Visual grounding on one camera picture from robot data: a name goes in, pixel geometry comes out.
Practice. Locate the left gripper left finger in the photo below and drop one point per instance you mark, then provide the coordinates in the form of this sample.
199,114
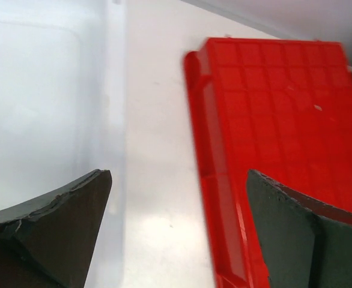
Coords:
49,241

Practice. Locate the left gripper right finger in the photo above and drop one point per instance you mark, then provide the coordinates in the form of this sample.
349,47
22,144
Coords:
304,242

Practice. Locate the red plastic tray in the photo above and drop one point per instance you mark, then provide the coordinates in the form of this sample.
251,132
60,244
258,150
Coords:
281,107

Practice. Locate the white plastic bin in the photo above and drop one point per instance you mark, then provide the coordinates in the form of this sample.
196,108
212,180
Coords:
63,109

